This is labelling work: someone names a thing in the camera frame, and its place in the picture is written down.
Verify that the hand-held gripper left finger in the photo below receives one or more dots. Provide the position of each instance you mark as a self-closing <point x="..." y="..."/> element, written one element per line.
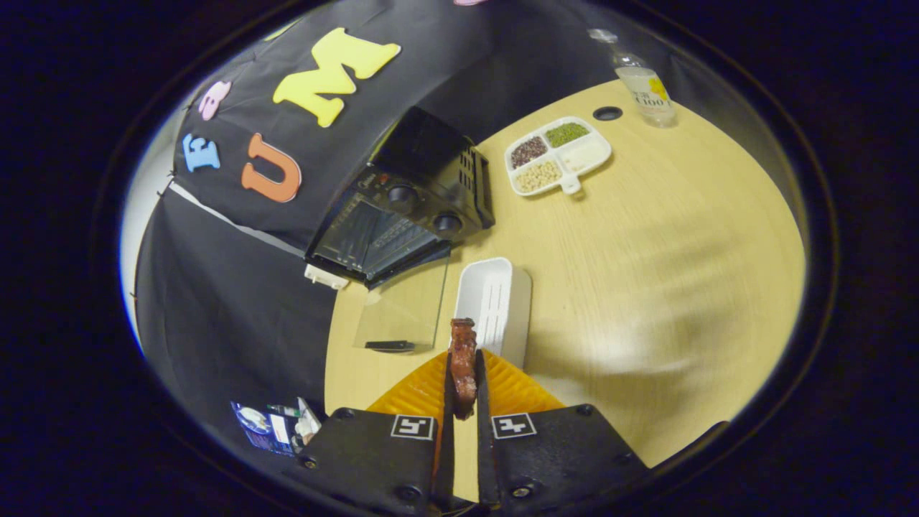
<point x="445" y="467"/>

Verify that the black toaster oven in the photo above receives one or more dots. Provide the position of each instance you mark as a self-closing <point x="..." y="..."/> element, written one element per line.
<point x="423" y="179"/>

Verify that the white divided dish of beans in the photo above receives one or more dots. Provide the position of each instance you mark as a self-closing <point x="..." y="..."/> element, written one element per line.
<point x="560" y="154"/>

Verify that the clear glass bottle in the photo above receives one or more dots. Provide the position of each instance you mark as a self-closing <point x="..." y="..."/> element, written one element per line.
<point x="646" y="90"/>

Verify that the white rectangular tray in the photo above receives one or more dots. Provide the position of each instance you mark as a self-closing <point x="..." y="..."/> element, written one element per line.
<point x="495" y="294"/>

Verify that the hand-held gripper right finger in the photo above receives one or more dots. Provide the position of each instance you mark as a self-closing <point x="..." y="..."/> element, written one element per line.
<point x="484" y="467"/>

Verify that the brown meat piece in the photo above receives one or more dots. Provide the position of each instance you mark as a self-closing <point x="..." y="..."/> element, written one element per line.
<point x="463" y="359"/>

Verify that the black round table grommet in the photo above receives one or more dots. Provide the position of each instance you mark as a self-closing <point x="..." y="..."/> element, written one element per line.
<point x="608" y="113"/>

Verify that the white pop-up toaster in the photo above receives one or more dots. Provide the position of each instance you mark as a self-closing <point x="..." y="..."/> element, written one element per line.
<point x="327" y="277"/>

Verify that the blue printed packet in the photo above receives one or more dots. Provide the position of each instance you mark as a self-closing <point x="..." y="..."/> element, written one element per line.
<point x="269" y="427"/>

